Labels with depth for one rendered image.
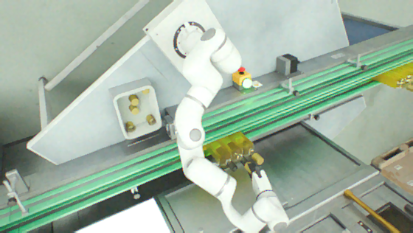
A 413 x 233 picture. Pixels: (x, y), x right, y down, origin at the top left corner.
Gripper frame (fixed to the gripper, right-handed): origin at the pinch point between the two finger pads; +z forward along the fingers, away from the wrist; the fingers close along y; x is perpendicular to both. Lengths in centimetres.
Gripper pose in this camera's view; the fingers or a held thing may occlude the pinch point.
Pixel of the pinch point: (252, 169)
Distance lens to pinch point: 130.3
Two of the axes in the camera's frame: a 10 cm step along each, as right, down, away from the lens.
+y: -1.0, -8.2, -5.6
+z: -2.1, -5.3, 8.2
